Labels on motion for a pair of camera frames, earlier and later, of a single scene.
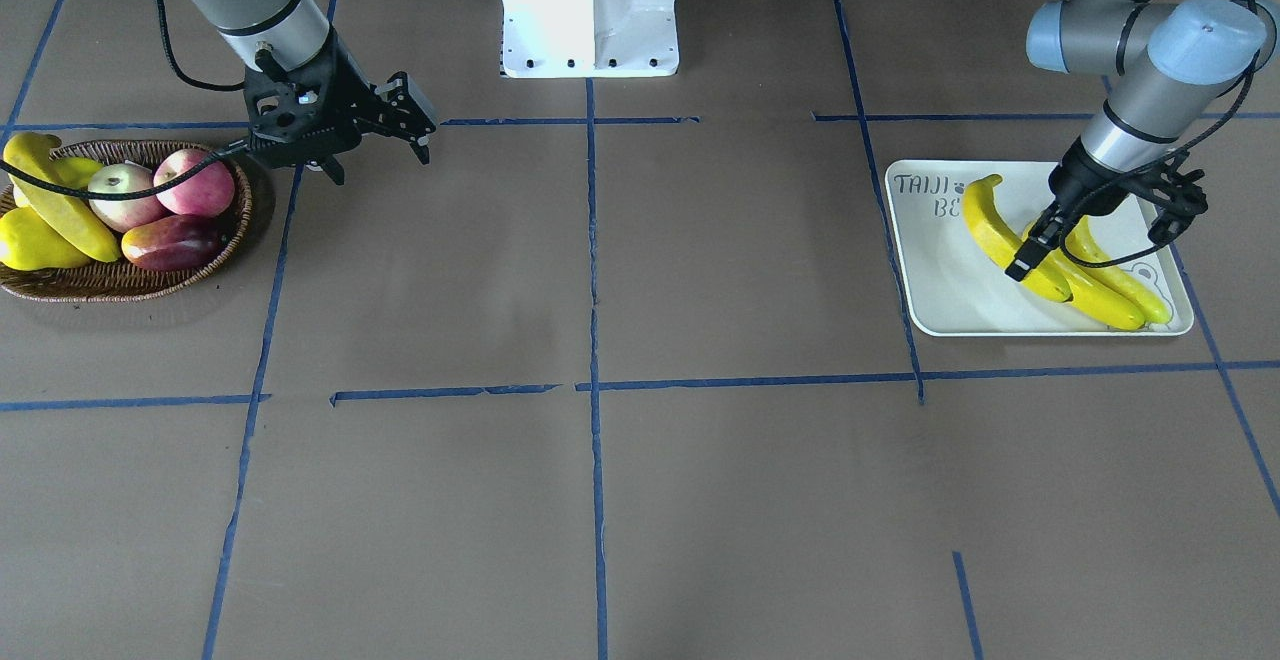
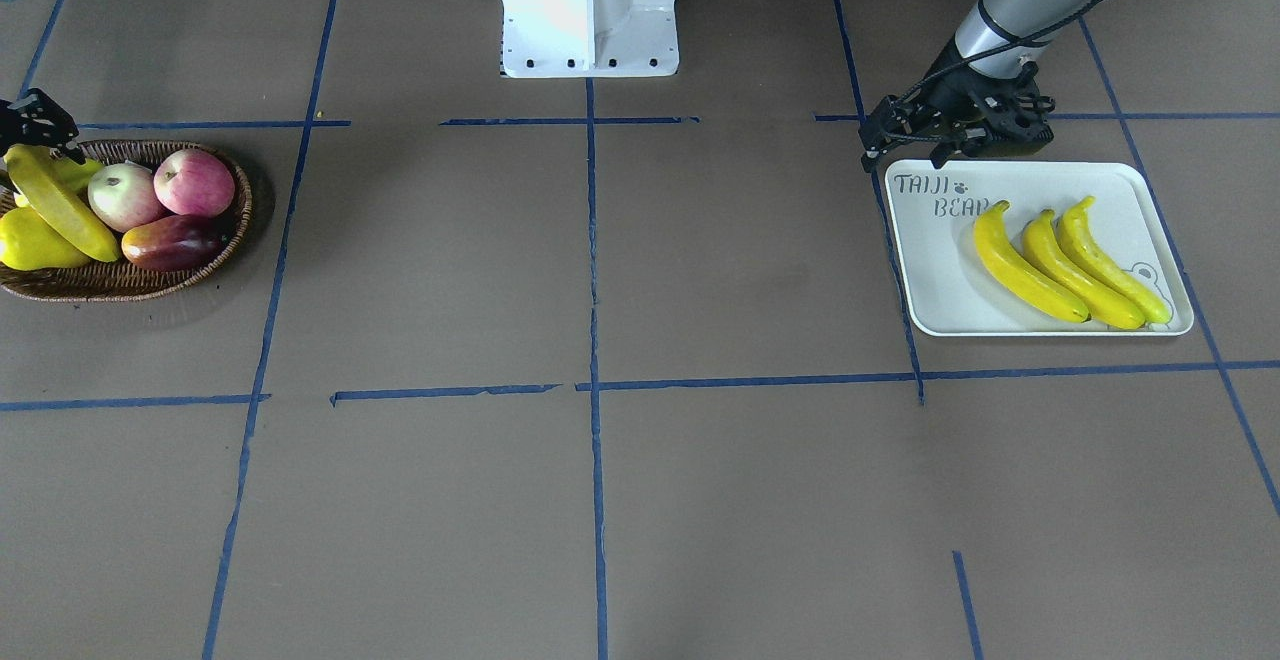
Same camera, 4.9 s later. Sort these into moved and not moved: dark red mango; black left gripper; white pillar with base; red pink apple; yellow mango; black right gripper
Moved: black right gripper; black left gripper
Not moved: white pillar with base; yellow mango; dark red mango; red pink apple
